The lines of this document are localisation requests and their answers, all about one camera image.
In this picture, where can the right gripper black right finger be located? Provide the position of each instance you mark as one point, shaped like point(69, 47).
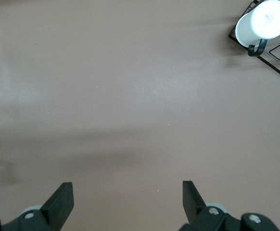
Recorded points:
point(195, 211)

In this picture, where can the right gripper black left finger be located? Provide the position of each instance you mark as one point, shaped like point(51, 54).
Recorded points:
point(55, 209)

